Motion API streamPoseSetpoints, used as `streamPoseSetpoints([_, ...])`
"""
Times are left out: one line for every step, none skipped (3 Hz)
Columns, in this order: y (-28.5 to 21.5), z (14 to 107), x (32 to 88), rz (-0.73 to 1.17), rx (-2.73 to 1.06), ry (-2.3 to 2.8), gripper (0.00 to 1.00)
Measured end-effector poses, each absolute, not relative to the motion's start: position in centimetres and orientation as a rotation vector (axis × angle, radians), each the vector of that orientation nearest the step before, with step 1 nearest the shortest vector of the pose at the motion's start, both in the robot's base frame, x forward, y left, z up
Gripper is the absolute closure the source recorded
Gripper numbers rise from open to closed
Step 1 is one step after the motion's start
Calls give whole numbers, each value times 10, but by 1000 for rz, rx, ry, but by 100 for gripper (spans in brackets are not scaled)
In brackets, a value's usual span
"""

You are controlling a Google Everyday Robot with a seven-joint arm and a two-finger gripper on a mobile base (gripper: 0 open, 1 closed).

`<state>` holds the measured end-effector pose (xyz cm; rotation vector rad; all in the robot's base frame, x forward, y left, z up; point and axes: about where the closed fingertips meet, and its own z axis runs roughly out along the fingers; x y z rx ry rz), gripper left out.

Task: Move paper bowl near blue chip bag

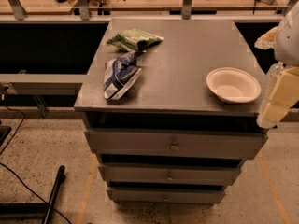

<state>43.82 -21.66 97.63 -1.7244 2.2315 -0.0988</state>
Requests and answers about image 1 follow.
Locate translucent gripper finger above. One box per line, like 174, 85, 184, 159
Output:
256, 62, 284, 129

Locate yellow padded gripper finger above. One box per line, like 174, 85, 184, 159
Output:
270, 66, 299, 119

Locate white paper bowl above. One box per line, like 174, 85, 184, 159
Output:
206, 67, 262, 104

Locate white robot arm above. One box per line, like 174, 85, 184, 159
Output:
256, 2, 299, 129

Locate green chip bag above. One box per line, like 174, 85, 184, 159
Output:
107, 29, 164, 52

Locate blue chip bag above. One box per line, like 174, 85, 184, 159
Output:
104, 51, 141, 100

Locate grey drawer cabinet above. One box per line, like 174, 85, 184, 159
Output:
75, 18, 265, 192

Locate top grey drawer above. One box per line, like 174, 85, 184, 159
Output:
85, 128, 268, 160

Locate grey drawer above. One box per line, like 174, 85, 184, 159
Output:
107, 188, 225, 204
85, 128, 268, 160
99, 163, 241, 186

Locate middle grey drawer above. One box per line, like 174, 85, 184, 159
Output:
99, 163, 241, 186

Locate bottom grey drawer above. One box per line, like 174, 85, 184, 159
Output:
107, 188, 225, 204

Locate grey metal railing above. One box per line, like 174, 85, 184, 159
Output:
0, 0, 298, 21

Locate black floor stand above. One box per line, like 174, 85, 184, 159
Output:
0, 165, 66, 224

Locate black floor cable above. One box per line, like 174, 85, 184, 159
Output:
0, 105, 73, 224

